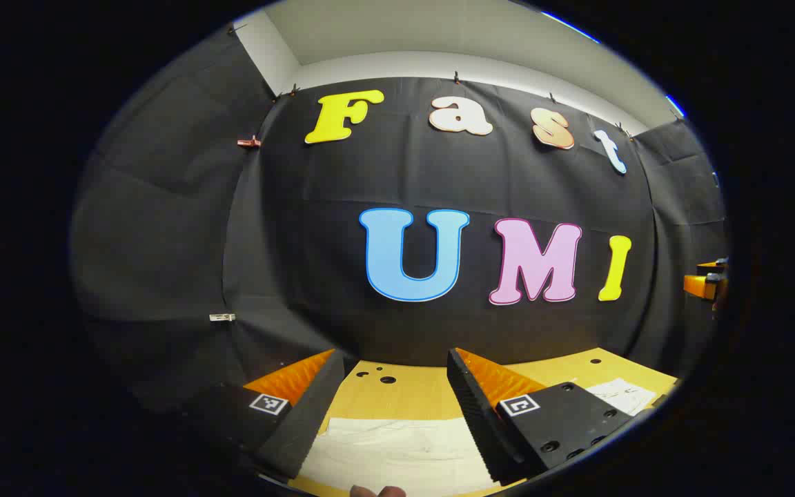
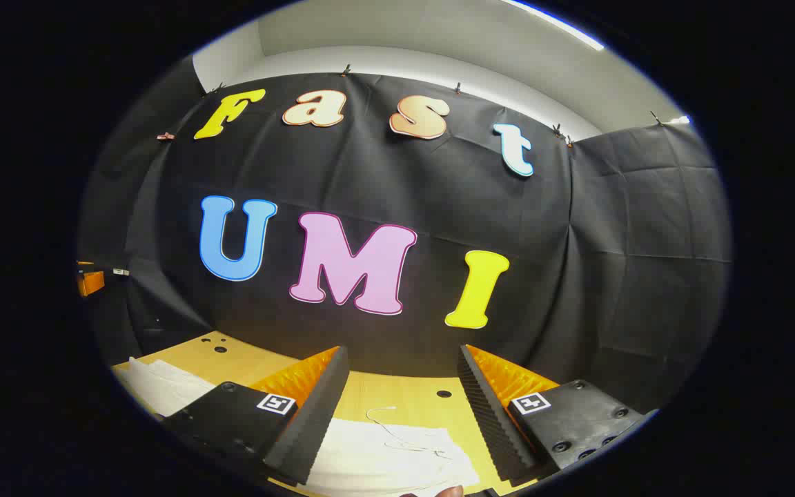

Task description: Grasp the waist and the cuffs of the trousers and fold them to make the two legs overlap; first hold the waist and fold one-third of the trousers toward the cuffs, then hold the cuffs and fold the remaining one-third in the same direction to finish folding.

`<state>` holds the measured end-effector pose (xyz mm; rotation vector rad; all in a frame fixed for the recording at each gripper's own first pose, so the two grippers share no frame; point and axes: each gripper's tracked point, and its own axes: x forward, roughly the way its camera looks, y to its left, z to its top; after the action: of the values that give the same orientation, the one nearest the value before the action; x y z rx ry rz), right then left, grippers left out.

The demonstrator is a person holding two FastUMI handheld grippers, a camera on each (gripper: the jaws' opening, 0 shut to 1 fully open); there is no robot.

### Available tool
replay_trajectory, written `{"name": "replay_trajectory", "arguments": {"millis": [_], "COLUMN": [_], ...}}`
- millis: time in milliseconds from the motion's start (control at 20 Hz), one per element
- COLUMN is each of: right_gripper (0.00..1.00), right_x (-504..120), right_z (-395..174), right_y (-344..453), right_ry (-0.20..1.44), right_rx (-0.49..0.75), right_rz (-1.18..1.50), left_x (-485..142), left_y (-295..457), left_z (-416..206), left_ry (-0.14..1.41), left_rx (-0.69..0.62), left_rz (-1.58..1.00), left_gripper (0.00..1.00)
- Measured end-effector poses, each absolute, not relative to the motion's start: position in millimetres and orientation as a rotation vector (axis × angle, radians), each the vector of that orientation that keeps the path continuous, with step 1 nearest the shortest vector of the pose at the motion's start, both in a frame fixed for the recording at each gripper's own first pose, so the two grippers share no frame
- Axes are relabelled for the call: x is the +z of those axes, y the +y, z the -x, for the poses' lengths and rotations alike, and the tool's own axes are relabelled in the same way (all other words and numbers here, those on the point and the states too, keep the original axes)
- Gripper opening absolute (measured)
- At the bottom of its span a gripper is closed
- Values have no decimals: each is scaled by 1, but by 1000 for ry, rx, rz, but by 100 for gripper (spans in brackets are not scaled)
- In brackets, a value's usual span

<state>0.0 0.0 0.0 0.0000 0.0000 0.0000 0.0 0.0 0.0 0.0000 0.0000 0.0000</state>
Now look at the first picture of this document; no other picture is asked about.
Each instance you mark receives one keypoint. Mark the silver backdrop clip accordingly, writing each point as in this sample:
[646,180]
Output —
[221,317]

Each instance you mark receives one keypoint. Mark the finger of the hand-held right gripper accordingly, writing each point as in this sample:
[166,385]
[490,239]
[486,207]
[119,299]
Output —
[700,286]
[713,266]

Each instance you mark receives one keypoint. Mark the row of small dark clips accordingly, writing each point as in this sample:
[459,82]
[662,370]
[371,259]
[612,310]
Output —
[456,76]

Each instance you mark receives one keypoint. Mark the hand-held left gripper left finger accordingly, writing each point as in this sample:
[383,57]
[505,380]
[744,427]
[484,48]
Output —
[311,414]

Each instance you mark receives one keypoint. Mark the orange backdrop clamp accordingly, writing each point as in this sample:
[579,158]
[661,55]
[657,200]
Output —
[249,142]

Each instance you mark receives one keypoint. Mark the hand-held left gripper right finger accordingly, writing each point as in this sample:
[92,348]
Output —
[473,407]

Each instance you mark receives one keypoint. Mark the black backdrop cloth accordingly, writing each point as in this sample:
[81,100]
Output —
[315,241]

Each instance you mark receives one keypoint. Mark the white jeans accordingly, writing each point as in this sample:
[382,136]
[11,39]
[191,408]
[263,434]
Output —
[397,449]

